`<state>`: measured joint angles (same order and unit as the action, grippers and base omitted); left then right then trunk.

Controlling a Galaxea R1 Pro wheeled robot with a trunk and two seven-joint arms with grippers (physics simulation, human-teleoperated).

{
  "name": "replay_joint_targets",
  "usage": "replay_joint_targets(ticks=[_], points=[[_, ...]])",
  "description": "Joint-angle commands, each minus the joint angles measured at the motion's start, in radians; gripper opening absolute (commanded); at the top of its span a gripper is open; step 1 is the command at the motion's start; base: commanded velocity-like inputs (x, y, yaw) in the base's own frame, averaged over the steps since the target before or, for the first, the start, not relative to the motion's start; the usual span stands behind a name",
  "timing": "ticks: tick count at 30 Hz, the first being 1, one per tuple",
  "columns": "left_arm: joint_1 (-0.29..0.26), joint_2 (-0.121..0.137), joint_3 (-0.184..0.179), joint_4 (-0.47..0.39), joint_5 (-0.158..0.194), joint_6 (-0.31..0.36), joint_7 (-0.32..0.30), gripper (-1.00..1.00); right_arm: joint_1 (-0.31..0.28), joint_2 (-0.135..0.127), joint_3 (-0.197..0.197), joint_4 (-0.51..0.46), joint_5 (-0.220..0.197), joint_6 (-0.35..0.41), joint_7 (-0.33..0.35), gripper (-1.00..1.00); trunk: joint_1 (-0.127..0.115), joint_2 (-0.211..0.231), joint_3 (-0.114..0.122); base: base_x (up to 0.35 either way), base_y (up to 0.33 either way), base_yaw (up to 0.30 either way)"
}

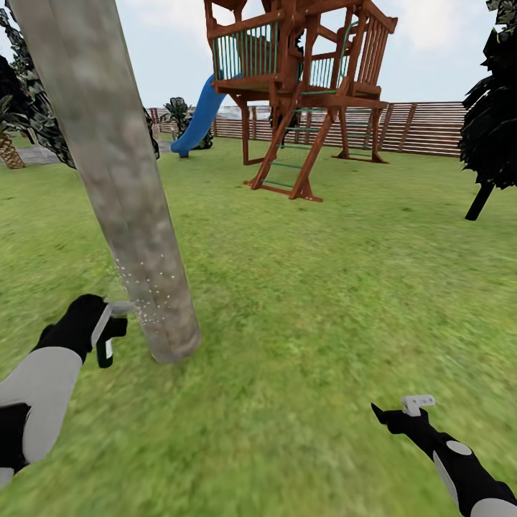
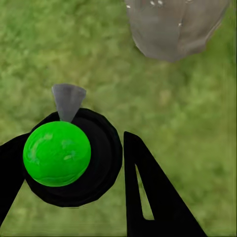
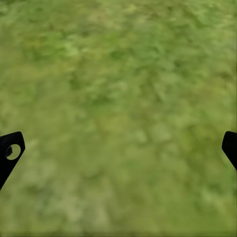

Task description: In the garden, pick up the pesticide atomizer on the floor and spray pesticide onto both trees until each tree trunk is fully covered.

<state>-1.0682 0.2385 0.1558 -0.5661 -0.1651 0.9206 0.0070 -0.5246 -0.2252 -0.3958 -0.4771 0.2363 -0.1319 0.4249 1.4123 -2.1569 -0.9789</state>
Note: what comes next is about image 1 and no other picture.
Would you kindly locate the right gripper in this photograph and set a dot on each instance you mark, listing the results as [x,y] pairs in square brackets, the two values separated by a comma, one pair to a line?
[399,422]

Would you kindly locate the pesticide atomizer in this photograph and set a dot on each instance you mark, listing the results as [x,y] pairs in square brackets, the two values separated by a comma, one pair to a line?
[104,352]

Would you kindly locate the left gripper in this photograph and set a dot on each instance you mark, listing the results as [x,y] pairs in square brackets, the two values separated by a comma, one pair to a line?
[117,327]

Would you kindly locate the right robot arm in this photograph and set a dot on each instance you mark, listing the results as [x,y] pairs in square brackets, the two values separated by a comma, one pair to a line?
[474,491]

